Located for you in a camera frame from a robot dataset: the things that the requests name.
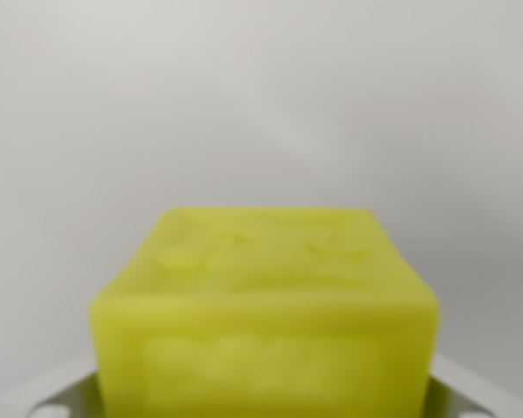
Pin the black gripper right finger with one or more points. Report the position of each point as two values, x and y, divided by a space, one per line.
455 394

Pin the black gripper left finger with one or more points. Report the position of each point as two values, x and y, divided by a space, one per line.
76 394

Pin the yellow cube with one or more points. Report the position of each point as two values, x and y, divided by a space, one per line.
261 313

